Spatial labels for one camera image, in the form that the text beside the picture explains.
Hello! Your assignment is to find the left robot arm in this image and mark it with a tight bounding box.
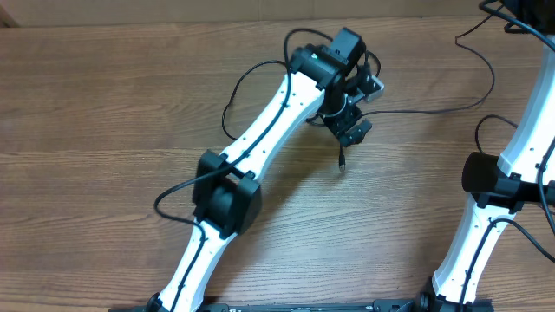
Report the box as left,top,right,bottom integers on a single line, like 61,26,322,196
146,28,383,311

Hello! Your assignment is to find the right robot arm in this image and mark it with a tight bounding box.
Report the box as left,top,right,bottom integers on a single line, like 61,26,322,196
404,1,554,311

